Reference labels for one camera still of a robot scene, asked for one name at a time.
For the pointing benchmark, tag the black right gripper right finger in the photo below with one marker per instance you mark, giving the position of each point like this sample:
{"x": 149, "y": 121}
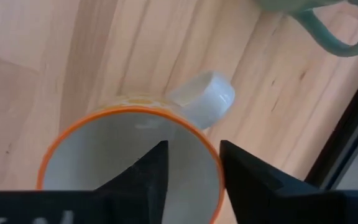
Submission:
{"x": 259, "y": 193}

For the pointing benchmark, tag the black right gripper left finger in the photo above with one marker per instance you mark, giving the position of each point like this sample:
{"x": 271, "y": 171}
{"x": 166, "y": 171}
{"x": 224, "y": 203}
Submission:
{"x": 145, "y": 186}

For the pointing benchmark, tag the yellow dotted mug orange rim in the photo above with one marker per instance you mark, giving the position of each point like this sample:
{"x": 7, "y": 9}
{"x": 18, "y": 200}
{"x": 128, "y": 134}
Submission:
{"x": 89, "y": 155}

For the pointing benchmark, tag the plain green mug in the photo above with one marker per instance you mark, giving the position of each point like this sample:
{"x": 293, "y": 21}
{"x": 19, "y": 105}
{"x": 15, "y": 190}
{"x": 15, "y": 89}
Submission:
{"x": 331, "y": 49}

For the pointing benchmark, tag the black table frame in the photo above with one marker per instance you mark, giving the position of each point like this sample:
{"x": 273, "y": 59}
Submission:
{"x": 346, "y": 133}

